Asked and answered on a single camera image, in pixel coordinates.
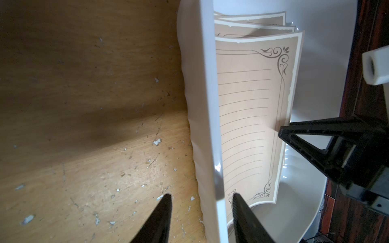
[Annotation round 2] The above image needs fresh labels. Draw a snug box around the stationery paper in tray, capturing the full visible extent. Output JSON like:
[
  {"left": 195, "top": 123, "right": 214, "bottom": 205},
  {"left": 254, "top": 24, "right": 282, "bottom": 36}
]
[{"left": 214, "top": 12, "right": 296, "bottom": 38}]

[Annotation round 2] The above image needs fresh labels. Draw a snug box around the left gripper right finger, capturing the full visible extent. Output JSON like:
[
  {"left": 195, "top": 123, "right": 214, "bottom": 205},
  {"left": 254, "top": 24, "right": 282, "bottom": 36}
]
[{"left": 233, "top": 193, "right": 275, "bottom": 243}]

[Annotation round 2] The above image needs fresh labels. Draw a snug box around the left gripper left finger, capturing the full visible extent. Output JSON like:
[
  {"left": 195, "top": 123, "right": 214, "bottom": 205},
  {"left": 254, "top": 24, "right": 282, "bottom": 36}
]
[{"left": 131, "top": 193, "right": 172, "bottom": 243}]

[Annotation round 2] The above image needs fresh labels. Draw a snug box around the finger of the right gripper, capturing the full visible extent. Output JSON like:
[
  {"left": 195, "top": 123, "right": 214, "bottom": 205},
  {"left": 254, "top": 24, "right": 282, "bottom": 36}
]
[{"left": 278, "top": 117, "right": 363, "bottom": 182}]

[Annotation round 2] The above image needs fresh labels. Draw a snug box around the white plastic storage tray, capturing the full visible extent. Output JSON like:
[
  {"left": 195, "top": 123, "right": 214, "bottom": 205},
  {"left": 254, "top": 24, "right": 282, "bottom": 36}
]
[{"left": 177, "top": 1, "right": 358, "bottom": 243}]

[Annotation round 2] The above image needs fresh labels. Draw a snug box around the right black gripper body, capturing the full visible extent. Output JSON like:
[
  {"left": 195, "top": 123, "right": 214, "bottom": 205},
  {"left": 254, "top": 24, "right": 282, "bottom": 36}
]
[{"left": 339, "top": 115, "right": 389, "bottom": 216}]

